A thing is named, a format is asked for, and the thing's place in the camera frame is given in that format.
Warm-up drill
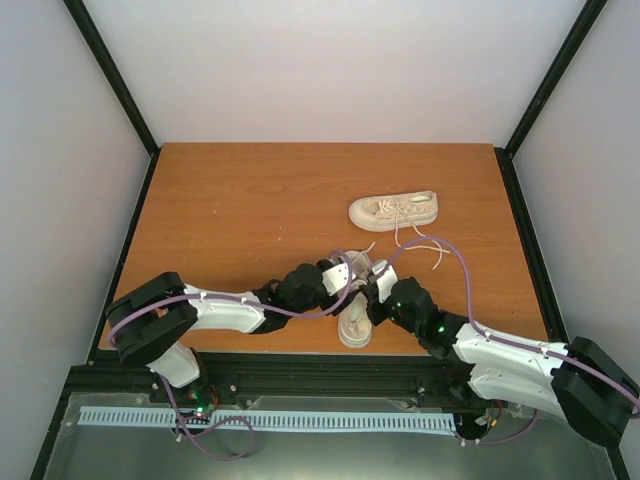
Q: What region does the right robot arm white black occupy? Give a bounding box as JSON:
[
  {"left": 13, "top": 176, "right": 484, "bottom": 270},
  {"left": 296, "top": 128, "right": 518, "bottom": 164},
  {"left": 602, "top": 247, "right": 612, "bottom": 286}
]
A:
[{"left": 359, "top": 277, "right": 639, "bottom": 448}]

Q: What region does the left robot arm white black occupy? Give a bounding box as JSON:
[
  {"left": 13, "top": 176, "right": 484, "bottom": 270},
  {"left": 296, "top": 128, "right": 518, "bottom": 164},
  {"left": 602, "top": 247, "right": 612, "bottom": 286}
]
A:
[{"left": 106, "top": 260, "right": 354, "bottom": 403}]

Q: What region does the green lit circuit board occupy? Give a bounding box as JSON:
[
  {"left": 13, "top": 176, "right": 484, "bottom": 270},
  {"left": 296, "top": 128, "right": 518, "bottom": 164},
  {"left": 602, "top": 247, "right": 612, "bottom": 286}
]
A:
[{"left": 178, "top": 385, "right": 219, "bottom": 423}]

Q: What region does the light blue cable duct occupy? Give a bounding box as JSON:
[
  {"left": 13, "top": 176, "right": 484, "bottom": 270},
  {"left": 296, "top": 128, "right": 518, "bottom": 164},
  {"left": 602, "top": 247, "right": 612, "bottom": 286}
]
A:
[{"left": 77, "top": 406, "right": 456, "bottom": 436}]

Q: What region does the white lace sneaker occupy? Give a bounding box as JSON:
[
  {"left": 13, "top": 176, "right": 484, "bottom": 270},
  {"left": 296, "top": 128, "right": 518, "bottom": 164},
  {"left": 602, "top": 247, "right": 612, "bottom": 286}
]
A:
[
  {"left": 338, "top": 241, "right": 376, "bottom": 349},
  {"left": 348, "top": 190, "right": 439, "bottom": 246}
]

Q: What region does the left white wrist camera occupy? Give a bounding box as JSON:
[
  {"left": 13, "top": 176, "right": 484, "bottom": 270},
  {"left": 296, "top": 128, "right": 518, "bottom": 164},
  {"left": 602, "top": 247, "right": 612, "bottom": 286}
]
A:
[{"left": 317, "top": 255, "right": 355, "bottom": 299}]

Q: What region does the right black frame post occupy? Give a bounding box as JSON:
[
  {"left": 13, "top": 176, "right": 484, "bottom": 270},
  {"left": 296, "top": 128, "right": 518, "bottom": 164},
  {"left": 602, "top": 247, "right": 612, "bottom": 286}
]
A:
[{"left": 502, "top": 0, "right": 609, "bottom": 156}]

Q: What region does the black frame post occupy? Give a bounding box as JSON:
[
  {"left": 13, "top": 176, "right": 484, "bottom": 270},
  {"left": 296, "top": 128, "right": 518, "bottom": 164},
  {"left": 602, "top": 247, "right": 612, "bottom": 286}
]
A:
[
  {"left": 62, "top": 0, "right": 161, "bottom": 159},
  {"left": 502, "top": 0, "right": 609, "bottom": 156}
]

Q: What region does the left black frame post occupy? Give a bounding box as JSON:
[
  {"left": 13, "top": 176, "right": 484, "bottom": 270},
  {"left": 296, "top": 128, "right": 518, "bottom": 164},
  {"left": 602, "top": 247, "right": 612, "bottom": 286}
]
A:
[{"left": 62, "top": 0, "right": 161, "bottom": 159}]

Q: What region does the black aluminium frame rail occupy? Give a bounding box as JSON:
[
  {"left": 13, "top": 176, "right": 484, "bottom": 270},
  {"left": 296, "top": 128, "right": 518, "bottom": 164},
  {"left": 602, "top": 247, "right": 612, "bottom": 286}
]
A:
[{"left": 64, "top": 349, "right": 596, "bottom": 409}]

